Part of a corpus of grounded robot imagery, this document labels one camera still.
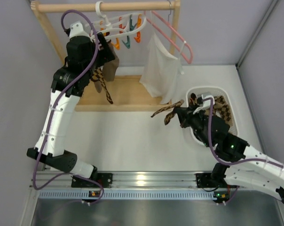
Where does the plain brown sock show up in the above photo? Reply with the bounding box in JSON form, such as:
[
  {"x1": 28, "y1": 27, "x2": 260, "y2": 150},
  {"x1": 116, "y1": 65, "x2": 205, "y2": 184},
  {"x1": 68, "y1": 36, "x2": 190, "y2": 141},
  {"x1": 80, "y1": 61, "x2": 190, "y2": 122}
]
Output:
[{"x1": 102, "y1": 42, "x2": 120, "y2": 82}]

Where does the dark brown argyle sock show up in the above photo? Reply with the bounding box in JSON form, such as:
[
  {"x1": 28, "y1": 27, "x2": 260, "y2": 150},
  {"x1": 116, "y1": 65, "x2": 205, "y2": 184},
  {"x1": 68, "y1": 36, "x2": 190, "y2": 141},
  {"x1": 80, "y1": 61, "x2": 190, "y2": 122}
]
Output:
[{"x1": 91, "y1": 67, "x2": 113, "y2": 104}]

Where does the white round clip hanger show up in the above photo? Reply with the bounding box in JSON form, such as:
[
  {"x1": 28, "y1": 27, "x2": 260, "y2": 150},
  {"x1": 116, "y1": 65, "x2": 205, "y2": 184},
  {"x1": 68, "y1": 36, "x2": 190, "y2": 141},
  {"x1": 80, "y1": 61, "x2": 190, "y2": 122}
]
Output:
[{"x1": 94, "y1": 1, "x2": 147, "y2": 50}]

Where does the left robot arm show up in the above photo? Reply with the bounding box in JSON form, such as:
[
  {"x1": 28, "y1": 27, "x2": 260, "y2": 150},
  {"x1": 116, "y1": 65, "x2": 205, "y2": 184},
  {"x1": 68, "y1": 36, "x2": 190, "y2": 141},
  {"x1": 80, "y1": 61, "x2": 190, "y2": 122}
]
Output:
[{"x1": 26, "y1": 33, "x2": 115, "y2": 178}]

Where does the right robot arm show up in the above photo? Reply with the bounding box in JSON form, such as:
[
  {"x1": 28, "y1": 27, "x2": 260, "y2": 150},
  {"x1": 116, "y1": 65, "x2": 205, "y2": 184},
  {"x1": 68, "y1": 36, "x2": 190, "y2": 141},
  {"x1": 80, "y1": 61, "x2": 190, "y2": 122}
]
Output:
[{"x1": 176, "y1": 107, "x2": 284, "y2": 204}]

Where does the pile of socks in basket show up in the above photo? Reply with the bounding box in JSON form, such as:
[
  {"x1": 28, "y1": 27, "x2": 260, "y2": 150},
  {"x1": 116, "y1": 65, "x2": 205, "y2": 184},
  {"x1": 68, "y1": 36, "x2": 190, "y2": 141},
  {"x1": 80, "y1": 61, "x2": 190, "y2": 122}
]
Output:
[{"x1": 188, "y1": 93, "x2": 233, "y2": 127}]

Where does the pink clothes hanger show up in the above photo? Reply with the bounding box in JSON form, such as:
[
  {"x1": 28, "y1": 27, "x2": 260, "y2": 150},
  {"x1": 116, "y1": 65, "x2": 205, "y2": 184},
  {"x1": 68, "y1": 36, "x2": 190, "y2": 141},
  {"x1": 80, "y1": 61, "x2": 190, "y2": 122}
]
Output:
[{"x1": 143, "y1": 10, "x2": 194, "y2": 65}]

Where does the white plastic laundry basket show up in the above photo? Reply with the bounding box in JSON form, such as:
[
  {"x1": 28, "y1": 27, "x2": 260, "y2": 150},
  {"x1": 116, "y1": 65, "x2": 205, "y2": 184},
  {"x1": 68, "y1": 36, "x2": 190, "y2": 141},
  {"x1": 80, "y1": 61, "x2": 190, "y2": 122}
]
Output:
[{"x1": 185, "y1": 86, "x2": 239, "y2": 137}]

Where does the wooden clothes rack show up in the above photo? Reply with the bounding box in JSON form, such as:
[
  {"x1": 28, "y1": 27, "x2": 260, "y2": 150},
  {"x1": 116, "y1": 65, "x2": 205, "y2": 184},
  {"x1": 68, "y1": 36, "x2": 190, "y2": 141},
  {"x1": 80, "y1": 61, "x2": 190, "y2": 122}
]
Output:
[{"x1": 29, "y1": 0, "x2": 181, "y2": 112}]

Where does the white hanging garment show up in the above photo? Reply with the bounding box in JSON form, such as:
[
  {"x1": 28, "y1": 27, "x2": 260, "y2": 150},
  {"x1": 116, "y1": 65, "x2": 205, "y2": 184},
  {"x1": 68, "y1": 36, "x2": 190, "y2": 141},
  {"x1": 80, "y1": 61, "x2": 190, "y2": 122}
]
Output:
[{"x1": 139, "y1": 10, "x2": 184, "y2": 105}]

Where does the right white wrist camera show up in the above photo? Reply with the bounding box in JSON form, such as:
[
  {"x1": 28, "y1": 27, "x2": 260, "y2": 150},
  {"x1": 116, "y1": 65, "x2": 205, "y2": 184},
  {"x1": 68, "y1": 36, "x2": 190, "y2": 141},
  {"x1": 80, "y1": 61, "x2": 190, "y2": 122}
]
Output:
[{"x1": 193, "y1": 93, "x2": 215, "y2": 114}]

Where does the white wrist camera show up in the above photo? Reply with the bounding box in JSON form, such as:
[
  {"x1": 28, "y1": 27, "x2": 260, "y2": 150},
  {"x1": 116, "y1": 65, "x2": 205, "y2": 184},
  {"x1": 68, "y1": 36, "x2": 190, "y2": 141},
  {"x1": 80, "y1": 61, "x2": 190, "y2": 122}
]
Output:
[
  {"x1": 193, "y1": 93, "x2": 215, "y2": 114},
  {"x1": 64, "y1": 21, "x2": 90, "y2": 39}
]

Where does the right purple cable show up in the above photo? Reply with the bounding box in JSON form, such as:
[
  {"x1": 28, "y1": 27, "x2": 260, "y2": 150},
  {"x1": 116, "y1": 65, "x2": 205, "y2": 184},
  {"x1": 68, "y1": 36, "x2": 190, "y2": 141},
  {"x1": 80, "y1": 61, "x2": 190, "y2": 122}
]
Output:
[{"x1": 202, "y1": 97, "x2": 284, "y2": 204}]

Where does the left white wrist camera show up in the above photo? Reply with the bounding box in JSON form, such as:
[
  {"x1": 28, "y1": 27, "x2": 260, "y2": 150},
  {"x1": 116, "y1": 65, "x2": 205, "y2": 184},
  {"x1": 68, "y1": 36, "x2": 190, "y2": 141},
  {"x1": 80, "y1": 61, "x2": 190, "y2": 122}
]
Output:
[{"x1": 64, "y1": 21, "x2": 90, "y2": 39}]

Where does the aluminium mounting rail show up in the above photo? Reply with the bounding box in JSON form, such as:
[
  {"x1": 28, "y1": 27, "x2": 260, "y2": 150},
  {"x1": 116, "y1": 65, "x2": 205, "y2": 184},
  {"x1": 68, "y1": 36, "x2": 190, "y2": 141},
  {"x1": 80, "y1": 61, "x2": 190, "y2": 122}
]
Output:
[{"x1": 30, "y1": 169, "x2": 284, "y2": 204}]

